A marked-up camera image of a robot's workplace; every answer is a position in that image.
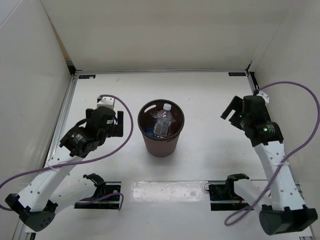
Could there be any blue label plastic bottle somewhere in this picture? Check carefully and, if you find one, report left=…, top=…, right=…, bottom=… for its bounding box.
left=145, top=125, right=155, bottom=136

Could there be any clear labelled water bottle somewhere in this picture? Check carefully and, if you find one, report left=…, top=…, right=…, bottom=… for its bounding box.
left=153, top=103, right=173, bottom=138

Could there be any orange plastic bottle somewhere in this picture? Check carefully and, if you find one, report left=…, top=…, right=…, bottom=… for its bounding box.
left=166, top=119, right=178, bottom=137

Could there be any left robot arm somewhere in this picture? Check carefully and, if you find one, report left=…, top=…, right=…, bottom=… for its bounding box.
left=5, top=106, right=124, bottom=232

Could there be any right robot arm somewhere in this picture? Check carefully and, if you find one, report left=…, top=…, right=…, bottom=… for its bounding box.
left=221, top=94, right=318, bottom=236

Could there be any maroon plastic bin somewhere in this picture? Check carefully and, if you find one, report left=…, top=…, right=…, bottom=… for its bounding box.
left=137, top=99, right=185, bottom=158

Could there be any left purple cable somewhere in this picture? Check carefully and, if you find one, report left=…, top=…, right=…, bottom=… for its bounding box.
left=0, top=93, right=134, bottom=211

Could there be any purple cable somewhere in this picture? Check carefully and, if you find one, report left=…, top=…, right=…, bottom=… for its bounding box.
left=0, top=93, right=134, bottom=211
left=224, top=81, right=320, bottom=226

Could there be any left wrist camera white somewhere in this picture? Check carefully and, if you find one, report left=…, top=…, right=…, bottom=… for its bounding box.
left=96, top=96, right=115, bottom=110

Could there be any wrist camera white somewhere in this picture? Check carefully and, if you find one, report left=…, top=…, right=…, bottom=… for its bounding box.
left=96, top=96, right=115, bottom=110
left=254, top=90, right=270, bottom=106

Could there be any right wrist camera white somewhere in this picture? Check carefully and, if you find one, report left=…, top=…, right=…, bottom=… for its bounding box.
left=254, top=90, right=270, bottom=106

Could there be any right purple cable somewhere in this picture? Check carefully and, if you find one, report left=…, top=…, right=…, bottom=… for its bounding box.
left=224, top=81, right=320, bottom=226

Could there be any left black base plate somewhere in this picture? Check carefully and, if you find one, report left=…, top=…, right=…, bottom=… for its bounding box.
left=73, top=180, right=123, bottom=209

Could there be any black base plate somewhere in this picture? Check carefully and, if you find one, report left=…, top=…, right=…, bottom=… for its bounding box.
left=73, top=180, right=123, bottom=209
left=203, top=181, right=249, bottom=211

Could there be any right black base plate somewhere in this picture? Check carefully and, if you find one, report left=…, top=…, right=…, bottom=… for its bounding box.
left=203, top=181, right=249, bottom=211

